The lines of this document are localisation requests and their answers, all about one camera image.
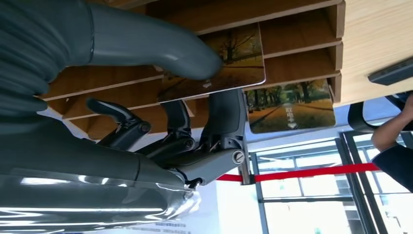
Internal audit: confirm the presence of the black office chair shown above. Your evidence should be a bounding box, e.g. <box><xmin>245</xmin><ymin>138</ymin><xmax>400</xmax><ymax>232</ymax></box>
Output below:
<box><xmin>347</xmin><ymin>92</ymin><xmax>413</xmax><ymax>134</ymax></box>

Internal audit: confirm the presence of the slotted wooden card holder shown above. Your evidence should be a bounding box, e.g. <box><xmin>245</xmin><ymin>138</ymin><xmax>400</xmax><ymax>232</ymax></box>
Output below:
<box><xmin>35</xmin><ymin>0</ymin><xmax>346</xmax><ymax>141</ymax></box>

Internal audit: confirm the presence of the chrome stanchion post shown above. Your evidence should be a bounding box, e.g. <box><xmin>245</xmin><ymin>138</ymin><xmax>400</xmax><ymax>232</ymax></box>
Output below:
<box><xmin>238</xmin><ymin>137</ymin><xmax>256</xmax><ymax>186</ymax></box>

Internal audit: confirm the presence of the black external drive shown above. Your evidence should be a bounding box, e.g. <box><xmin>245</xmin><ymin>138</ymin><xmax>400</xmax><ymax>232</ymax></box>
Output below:
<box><xmin>368</xmin><ymin>57</ymin><xmax>413</xmax><ymax>87</ymax></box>

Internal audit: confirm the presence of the person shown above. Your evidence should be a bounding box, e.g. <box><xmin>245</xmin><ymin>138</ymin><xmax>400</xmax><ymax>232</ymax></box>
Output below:
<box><xmin>371</xmin><ymin>94</ymin><xmax>413</xmax><ymax>193</ymax></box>

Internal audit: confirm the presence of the dark window frame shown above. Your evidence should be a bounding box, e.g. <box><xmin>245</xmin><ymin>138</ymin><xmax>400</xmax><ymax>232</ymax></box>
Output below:
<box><xmin>250</xmin><ymin>131</ymin><xmax>413</xmax><ymax>234</ymax></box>

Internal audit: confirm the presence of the red barrier belt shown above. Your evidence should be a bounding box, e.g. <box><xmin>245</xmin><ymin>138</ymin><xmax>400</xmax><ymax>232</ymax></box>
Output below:
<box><xmin>215</xmin><ymin>174</ymin><xmax>243</xmax><ymax>182</ymax></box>
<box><xmin>254</xmin><ymin>163</ymin><xmax>381</xmax><ymax>183</ymax></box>

